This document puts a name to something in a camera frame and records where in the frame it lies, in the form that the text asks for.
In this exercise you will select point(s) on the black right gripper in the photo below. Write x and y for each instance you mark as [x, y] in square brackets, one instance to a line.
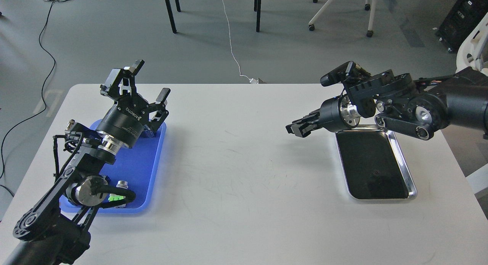
[335, 114]

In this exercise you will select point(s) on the black equipment case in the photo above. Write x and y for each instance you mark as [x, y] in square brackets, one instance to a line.
[461, 20]

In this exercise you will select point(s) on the white office chair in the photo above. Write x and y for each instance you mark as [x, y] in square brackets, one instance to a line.
[473, 53]

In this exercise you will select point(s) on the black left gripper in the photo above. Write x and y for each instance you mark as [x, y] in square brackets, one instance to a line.
[124, 122]

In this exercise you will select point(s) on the blue plastic tray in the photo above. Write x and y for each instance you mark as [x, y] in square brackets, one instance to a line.
[138, 167]

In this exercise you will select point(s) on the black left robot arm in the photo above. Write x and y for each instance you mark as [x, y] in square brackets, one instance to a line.
[56, 229]

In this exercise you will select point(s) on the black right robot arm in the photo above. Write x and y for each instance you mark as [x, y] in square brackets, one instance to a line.
[416, 108]

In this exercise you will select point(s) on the silver metal tray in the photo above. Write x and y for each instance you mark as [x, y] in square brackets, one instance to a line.
[374, 165]

